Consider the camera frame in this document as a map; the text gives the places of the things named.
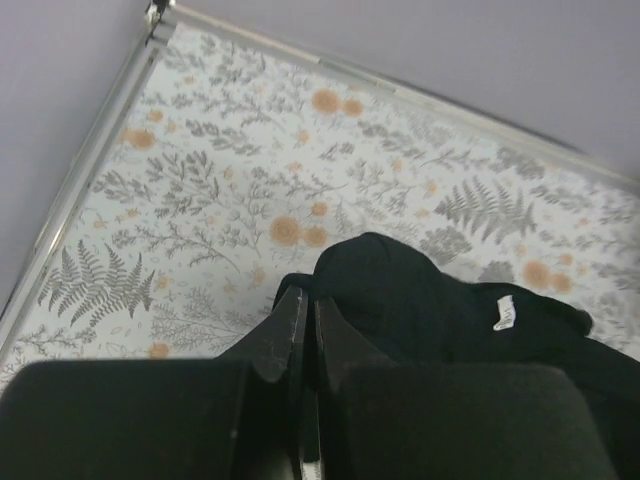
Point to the black t-shirt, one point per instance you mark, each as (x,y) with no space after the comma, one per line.
(399,300)

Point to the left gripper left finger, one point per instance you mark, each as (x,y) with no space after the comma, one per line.
(229,417)

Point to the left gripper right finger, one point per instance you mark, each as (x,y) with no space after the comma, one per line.
(383,420)

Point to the floral table mat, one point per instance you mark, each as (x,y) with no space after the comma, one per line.
(231,164)

